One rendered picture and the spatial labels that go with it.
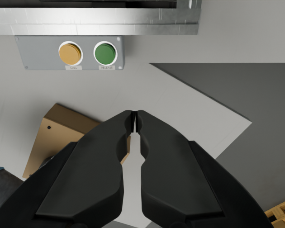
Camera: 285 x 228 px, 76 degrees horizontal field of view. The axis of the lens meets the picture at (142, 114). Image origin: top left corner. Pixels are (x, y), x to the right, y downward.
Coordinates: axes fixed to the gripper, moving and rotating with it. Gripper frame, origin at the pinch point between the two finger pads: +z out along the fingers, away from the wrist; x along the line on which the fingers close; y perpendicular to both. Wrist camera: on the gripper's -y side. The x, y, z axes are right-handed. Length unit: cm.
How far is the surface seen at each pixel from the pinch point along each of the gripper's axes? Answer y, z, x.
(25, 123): 25, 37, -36
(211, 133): 29, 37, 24
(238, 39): 0.2, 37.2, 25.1
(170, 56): 4.4, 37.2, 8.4
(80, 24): -3.8, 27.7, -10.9
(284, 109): 68, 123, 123
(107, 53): 1.3, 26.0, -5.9
